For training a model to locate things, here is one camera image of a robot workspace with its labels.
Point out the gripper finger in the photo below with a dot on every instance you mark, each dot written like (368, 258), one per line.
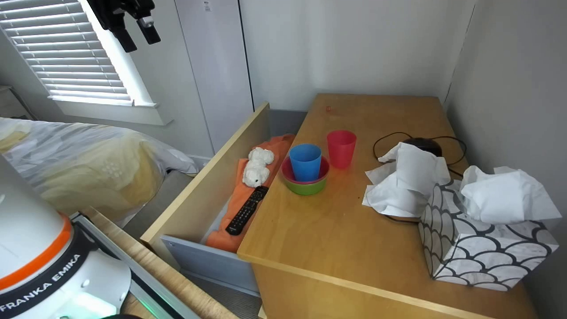
(149, 30)
(118, 32)

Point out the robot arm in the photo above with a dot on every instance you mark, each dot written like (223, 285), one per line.
(40, 248)

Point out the drawer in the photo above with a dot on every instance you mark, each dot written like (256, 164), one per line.
(199, 208)

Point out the blue plastic cup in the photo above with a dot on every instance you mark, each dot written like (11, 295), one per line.
(305, 164)

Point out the stack of pink green bowls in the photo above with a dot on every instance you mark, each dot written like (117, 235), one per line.
(305, 188)

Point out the red plastic cup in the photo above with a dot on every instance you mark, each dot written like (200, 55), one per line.
(341, 148)

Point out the window with white blinds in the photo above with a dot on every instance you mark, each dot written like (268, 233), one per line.
(66, 53)

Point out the white wardrobe doors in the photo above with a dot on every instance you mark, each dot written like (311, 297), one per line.
(217, 66)

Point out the bed with patterned cover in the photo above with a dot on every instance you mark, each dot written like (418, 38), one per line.
(84, 164)

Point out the white plush toy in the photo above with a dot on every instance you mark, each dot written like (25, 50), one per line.
(257, 170)

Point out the orange cloth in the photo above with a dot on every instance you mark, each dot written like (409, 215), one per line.
(228, 212)

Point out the black remote control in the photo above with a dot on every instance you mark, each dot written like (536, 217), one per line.
(246, 212)

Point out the black round device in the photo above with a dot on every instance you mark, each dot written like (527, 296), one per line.
(425, 145)

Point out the wooden cabinet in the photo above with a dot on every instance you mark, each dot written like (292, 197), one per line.
(354, 248)

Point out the crumpled white tissue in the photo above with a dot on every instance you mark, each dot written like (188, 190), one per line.
(409, 181)

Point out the white tissue in box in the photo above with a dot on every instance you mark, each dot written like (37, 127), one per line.
(505, 197)

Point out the scale-patterned tissue box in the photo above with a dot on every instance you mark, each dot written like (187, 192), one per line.
(483, 252)

